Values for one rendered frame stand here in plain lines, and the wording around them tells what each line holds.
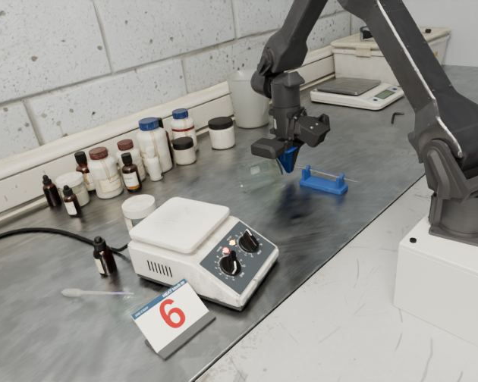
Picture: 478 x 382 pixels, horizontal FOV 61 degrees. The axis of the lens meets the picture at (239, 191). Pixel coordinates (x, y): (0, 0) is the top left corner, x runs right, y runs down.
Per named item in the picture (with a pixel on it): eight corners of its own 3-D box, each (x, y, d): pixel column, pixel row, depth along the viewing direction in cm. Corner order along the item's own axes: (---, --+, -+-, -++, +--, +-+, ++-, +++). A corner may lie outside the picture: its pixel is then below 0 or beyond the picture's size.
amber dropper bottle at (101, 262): (117, 262, 70) (106, 229, 66) (117, 273, 67) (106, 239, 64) (99, 267, 69) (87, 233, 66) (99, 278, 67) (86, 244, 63)
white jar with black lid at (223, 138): (236, 148, 109) (233, 123, 105) (211, 151, 109) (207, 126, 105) (234, 139, 115) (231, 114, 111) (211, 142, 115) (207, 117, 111)
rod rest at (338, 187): (348, 188, 83) (348, 173, 81) (341, 195, 81) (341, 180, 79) (306, 178, 89) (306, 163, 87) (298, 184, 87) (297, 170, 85)
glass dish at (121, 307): (103, 312, 59) (99, 301, 58) (134, 290, 63) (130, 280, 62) (124, 329, 56) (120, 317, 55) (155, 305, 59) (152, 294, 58)
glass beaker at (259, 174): (278, 186, 90) (246, 198, 87) (265, 161, 92) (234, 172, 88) (291, 173, 84) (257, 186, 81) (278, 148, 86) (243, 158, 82)
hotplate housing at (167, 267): (281, 259, 65) (277, 218, 62) (242, 315, 56) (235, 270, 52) (173, 232, 76) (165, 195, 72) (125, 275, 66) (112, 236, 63)
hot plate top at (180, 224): (232, 211, 65) (231, 207, 65) (190, 255, 56) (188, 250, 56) (174, 200, 71) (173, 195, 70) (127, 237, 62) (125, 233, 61)
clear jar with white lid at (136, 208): (161, 227, 78) (152, 191, 74) (166, 243, 73) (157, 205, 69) (130, 235, 77) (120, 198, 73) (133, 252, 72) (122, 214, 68)
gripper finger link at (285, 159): (265, 147, 85) (290, 152, 82) (275, 141, 88) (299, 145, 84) (268, 176, 89) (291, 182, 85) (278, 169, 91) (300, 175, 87)
